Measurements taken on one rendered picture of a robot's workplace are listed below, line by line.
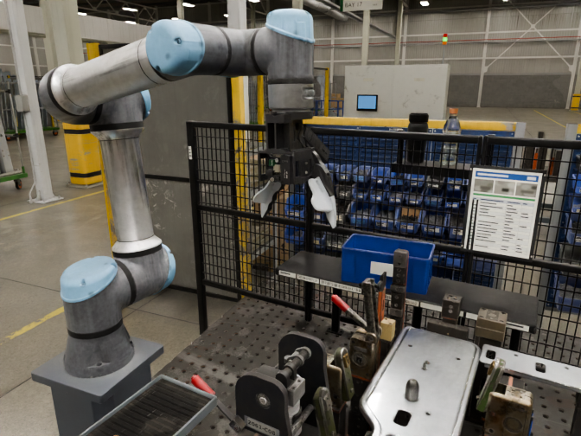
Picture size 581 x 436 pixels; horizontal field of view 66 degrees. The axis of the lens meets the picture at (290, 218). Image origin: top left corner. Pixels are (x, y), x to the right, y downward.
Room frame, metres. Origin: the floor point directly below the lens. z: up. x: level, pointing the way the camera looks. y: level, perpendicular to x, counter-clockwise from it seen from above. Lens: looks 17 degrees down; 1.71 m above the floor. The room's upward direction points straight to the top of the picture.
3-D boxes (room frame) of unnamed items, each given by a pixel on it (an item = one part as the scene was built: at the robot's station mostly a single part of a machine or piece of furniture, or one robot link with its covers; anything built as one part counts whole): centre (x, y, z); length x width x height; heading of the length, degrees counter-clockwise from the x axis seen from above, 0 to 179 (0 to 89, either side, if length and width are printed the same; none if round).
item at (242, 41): (0.81, 0.09, 1.76); 0.11 x 0.11 x 0.08; 57
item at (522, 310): (1.48, -0.38, 1.02); 0.90 x 0.22 x 0.03; 61
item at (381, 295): (1.17, -0.26, 0.95); 0.03 x 0.01 x 0.50; 151
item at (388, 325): (1.13, -0.28, 0.88); 0.04 x 0.04 x 0.36; 61
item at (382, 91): (7.61, -1.72, 1.22); 1.60 x 0.54 x 2.45; 67
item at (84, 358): (0.90, 0.44, 1.15); 0.15 x 0.15 x 0.10
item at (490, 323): (1.18, -0.60, 0.88); 0.08 x 0.08 x 0.36; 61
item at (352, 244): (1.50, -0.35, 1.10); 0.30 x 0.17 x 0.13; 67
